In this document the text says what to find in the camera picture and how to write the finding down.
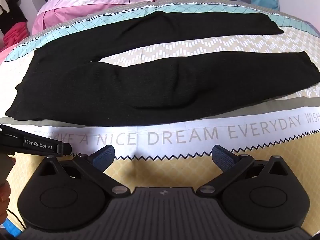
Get blue strap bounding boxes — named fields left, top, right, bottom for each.
left=0, top=217, right=25, bottom=234

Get person's left hand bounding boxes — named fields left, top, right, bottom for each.
left=0, top=181, right=12, bottom=222

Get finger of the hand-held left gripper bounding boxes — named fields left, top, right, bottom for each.
left=56, top=143, right=73, bottom=158

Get red folded clothes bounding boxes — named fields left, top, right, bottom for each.
left=0, top=21, right=31, bottom=54

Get pink pillow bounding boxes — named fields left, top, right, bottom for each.
left=32, top=0, right=173, bottom=35

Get patterned bed sheet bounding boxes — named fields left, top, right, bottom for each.
left=0, top=0, right=320, bottom=240

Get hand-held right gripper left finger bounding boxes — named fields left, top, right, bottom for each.
left=32, top=145, right=130, bottom=198

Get black cable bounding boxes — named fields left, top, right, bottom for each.
left=5, top=208, right=27, bottom=231

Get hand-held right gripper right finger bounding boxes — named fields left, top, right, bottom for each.
left=196, top=145, right=297, bottom=198

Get black pants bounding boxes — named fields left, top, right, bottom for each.
left=5, top=11, right=320, bottom=127

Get dark hanging clothes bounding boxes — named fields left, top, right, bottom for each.
left=0, top=0, right=28, bottom=37

